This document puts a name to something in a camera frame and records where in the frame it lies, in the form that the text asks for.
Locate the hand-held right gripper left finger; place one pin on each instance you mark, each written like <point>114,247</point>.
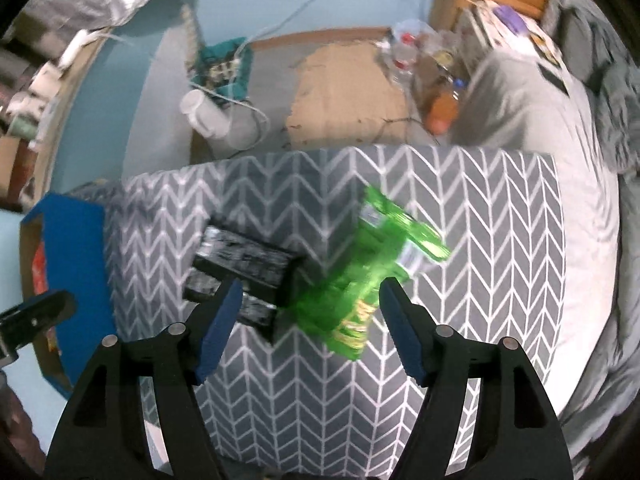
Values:
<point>220,330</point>

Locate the grey white plastic bin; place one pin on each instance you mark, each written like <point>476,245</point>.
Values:
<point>245,127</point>

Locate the large orange green snack bag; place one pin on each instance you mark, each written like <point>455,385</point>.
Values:
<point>40,267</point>

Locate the bright green snack bag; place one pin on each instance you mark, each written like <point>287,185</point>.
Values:
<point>370,270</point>

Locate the white pipe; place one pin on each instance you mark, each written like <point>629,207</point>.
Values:
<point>80,45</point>

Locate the blue cardboard box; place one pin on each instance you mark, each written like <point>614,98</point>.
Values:
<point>75,240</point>

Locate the orange drink bottle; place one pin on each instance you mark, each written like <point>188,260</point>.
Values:
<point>442,107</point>

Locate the purple item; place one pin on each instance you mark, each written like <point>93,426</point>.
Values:
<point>509,17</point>

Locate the teal basket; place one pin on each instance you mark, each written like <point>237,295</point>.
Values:
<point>215,50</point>

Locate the person's left forearm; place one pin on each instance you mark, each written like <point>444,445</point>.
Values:
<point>20,425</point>

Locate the bed with grey sheet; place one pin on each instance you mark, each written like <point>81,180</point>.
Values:
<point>525,105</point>

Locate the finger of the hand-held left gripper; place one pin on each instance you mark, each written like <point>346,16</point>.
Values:
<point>40,312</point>

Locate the clear bottle with red cap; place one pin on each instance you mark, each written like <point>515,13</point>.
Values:
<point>407,50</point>

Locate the white plastic jar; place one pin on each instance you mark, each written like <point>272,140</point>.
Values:
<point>205,112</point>

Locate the white power strip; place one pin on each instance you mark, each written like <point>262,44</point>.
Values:
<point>222,71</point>

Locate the grey chevron table cloth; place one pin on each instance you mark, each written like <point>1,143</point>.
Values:
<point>475,260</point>

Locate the cluttered wooden shelf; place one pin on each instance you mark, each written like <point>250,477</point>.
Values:
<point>25,105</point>

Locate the grey duvet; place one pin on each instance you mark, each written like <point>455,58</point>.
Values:
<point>620,110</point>

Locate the black snack packet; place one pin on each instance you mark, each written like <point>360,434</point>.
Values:
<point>245,260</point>
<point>202,285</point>

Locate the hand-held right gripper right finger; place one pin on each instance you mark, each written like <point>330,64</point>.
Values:
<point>402,330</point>

